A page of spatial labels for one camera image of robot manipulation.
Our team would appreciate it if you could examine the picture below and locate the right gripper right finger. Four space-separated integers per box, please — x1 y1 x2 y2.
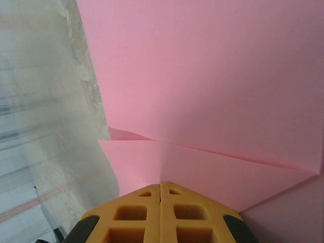
159 181 256 243

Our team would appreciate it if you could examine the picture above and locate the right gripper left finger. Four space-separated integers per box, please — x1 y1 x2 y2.
64 184 161 243

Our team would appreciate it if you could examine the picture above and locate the pink cloth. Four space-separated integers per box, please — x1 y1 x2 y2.
75 0 324 243

